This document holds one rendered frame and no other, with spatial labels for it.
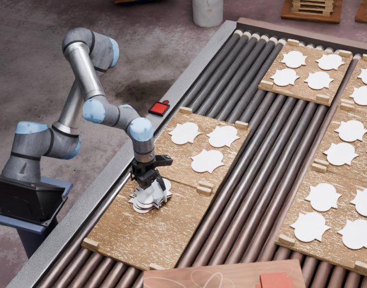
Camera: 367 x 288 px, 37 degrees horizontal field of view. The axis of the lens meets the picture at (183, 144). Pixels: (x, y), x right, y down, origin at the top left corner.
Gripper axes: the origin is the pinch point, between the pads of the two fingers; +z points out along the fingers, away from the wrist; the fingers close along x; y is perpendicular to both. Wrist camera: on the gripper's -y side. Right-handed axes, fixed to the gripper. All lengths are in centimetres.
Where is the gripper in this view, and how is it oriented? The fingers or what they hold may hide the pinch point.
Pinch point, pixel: (154, 191)
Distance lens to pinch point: 213.0
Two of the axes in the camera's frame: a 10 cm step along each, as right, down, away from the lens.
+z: 0.5, 7.3, 6.8
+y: -7.1, 5.0, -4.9
